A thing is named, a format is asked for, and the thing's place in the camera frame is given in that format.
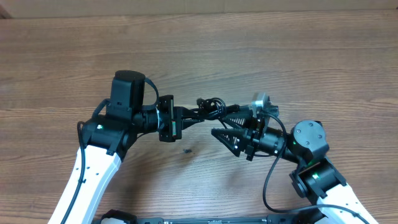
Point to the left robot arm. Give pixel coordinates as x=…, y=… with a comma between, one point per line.
x=115, y=125

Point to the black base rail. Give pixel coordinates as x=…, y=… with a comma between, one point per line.
x=117, y=216

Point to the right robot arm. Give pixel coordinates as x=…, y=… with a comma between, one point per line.
x=315, y=178

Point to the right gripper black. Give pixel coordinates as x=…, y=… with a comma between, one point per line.
x=252, y=137

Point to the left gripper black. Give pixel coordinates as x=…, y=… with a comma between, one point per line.
x=171, y=114

